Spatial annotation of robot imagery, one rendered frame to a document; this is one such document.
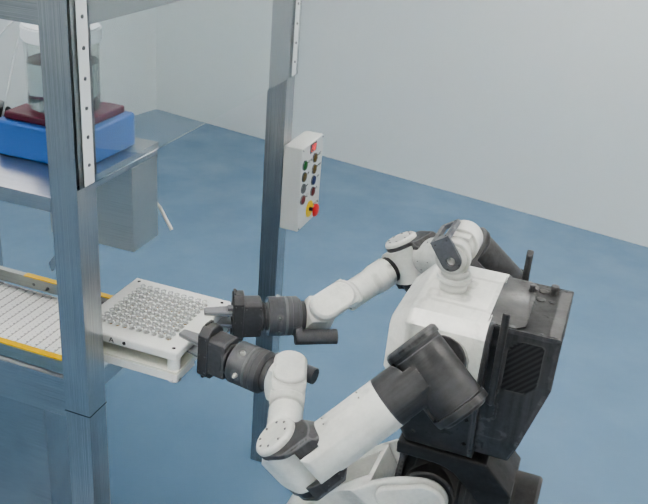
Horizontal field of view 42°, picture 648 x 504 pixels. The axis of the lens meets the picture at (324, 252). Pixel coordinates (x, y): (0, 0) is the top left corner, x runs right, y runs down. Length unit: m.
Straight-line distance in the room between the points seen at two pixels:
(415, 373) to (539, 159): 3.94
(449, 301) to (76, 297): 0.71
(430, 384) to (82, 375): 0.75
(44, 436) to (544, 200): 3.78
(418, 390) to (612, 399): 2.38
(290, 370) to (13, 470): 0.88
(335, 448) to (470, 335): 0.30
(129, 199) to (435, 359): 0.83
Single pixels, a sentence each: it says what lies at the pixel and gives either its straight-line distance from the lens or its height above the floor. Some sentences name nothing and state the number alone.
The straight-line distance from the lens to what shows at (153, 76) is 1.74.
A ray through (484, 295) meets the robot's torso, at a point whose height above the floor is 1.23.
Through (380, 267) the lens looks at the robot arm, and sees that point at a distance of 1.97.
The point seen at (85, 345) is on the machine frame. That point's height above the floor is 1.03.
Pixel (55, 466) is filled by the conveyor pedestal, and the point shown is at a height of 0.56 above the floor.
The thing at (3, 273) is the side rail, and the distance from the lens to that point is 2.29.
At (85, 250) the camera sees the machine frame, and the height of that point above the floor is 1.23.
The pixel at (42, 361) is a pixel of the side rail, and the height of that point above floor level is 0.91.
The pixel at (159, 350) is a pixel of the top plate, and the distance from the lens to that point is 1.75.
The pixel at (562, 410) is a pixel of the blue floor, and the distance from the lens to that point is 3.54.
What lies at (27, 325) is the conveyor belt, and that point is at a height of 0.89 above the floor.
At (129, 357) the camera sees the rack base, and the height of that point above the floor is 0.96.
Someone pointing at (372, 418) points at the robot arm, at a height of 1.14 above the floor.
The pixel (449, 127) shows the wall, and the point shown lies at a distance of 5.39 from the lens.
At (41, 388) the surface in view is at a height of 0.83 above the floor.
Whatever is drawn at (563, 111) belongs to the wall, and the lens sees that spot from 5.12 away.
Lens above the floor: 1.95
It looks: 26 degrees down
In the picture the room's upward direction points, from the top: 5 degrees clockwise
